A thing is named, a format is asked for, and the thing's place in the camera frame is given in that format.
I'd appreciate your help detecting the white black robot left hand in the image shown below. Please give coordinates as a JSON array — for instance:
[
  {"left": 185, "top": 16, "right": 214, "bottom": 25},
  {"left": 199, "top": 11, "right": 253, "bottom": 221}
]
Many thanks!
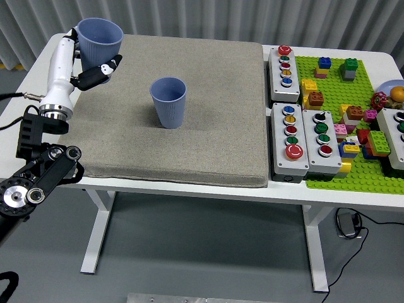
[{"left": 40, "top": 27, "right": 123, "bottom": 111}]

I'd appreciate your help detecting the blue ribbed plastic cup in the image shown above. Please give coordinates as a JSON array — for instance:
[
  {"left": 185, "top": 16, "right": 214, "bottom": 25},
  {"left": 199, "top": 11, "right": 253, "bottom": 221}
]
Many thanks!
[
  {"left": 77, "top": 18, "right": 124, "bottom": 83},
  {"left": 150, "top": 76, "right": 187, "bottom": 129}
]

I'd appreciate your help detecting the grey-brown fabric mat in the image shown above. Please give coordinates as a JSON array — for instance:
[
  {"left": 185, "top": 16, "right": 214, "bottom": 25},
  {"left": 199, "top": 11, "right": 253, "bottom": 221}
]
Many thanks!
[{"left": 50, "top": 33, "right": 269, "bottom": 188}]

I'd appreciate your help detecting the white table leg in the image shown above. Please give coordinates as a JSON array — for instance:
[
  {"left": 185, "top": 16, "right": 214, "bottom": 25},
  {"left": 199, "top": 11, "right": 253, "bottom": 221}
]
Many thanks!
[
  {"left": 80, "top": 190, "right": 116, "bottom": 275},
  {"left": 301, "top": 204, "right": 331, "bottom": 293}
]

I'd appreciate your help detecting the five-button box small red stop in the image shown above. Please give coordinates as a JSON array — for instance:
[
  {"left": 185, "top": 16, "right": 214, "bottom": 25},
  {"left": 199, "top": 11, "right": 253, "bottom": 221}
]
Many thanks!
[{"left": 267, "top": 45, "right": 302, "bottom": 104}]

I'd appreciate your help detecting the five-button box large red stop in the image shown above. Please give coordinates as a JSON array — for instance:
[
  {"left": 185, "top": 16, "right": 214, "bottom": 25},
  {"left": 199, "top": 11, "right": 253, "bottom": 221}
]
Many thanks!
[{"left": 270, "top": 102, "right": 310, "bottom": 183}]

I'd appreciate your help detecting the brown toy brick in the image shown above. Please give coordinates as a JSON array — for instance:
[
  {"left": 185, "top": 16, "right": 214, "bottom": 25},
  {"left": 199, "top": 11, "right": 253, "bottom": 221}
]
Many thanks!
[{"left": 307, "top": 91, "right": 325, "bottom": 107}]

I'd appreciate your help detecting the blue yellow pink brick stack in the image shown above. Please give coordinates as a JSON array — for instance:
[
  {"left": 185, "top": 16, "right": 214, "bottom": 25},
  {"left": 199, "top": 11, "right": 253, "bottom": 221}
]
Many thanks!
[{"left": 314, "top": 56, "right": 333, "bottom": 80}]

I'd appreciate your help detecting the four-button box black selector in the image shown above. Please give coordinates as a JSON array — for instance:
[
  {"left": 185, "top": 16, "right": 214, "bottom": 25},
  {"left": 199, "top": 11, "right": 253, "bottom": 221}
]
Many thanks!
[{"left": 302, "top": 109, "right": 343, "bottom": 181}]

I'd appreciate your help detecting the pink toy brick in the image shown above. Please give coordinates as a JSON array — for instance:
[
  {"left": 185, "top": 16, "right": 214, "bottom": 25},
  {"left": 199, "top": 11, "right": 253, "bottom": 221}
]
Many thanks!
[{"left": 333, "top": 123, "right": 357, "bottom": 143}]

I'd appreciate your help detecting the green grey brick stack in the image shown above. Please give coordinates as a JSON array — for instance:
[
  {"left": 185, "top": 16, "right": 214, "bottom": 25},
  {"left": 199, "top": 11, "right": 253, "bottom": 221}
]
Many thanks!
[{"left": 339, "top": 57, "right": 359, "bottom": 83}]

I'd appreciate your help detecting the green studded baseplate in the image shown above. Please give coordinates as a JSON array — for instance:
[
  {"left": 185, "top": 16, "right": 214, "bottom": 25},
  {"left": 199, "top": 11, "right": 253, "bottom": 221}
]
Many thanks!
[{"left": 293, "top": 55, "right": 404, "bottom": 194}]

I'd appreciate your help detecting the orange white yellow brick stack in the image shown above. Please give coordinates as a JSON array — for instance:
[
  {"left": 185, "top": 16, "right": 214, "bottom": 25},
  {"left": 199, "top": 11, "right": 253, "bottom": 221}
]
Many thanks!
[{"left": 338, "top": 104, "right": 364, "bottom": 126}]

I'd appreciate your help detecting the yellow toy brick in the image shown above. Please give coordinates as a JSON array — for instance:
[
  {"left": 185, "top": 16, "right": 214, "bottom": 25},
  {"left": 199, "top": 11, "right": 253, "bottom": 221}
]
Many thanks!
[{"left": 335, "top": 157, "right": 354, "bottom": 180}]

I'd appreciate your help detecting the red toy brick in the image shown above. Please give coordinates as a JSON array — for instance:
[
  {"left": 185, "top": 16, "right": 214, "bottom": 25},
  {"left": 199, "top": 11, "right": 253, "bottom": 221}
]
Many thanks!
[{"left": 356, "top": 128, "right": 372, "bottom": 145}]

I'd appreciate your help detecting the blue toy brick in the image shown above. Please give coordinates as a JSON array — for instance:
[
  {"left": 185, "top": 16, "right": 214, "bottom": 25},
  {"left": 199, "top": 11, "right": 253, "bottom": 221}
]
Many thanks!
[{"left": 361, "top": 146, "right": 384, "bottom": 161}]

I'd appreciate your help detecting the red toy handwheel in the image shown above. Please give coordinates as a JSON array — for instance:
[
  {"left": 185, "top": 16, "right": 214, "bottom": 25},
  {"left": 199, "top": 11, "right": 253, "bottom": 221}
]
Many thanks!
[{"left": 371, "top": 91, "right": 388, "bottom": 110}]

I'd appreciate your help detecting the grey power adapter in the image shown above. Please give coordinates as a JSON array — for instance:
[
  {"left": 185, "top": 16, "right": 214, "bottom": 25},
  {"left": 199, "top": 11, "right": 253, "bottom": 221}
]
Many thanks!
[{"left": 336, "top": 212, "right": 357, "bottom": 237}]

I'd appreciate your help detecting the green orange toy brick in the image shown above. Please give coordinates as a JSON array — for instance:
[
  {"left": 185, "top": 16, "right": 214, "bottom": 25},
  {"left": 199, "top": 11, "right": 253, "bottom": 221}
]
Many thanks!
[{"left": 367, "top": 129, "right": 391, "bottom": 158}]

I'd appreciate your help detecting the pale blue plate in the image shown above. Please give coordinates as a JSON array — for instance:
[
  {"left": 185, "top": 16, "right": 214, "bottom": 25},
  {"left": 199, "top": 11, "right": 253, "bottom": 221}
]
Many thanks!
[{"left": 377, "top": 80, "right": 404, "bottom": 102}]

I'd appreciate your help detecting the white button control box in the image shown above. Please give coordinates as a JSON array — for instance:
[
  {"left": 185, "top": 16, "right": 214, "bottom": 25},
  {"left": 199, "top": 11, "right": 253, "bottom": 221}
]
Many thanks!
[{"left": 376, "top": 107, "right": 404, "bottom": 171}]

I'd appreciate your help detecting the black power cable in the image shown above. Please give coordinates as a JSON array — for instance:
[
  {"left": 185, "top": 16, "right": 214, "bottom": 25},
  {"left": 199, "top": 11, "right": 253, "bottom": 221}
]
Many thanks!
[{"left": 323, "top": 208, "right": 404, "bottom": 303}]

